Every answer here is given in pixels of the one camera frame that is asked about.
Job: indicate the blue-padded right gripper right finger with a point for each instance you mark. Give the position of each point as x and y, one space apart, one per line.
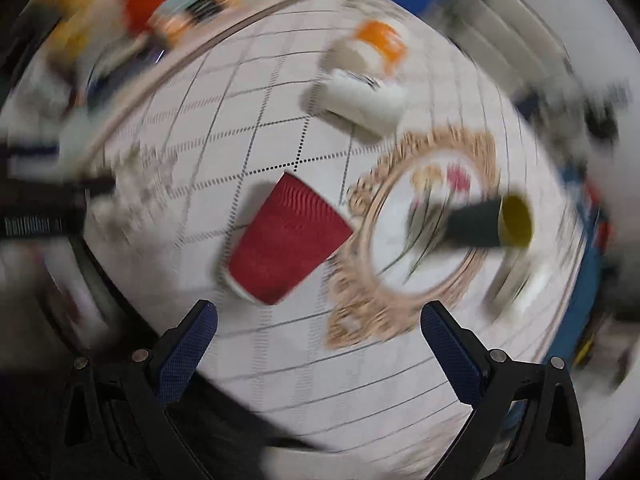
548 441

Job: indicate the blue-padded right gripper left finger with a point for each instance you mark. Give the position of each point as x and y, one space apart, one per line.
119 428

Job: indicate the red ribbed paper cup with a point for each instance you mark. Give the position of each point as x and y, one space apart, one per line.
293 232

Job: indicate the white cup with calligraphy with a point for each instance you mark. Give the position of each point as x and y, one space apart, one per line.
521 277

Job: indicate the dark green paper cup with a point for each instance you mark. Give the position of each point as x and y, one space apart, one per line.
504 221

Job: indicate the white printed cup lying down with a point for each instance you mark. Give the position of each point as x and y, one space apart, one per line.
377 105

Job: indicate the orange and white paper cup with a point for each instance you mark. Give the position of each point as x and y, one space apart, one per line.
376 48

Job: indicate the blue quilted blanket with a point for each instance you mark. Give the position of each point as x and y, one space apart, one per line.
596 231

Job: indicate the bag of yellow chips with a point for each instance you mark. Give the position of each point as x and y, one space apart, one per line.
86 28

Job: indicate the pack of batteries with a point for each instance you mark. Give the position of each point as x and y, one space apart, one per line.
174 18

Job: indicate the floral patterned tablecloth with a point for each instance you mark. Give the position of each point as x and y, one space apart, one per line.
320 175

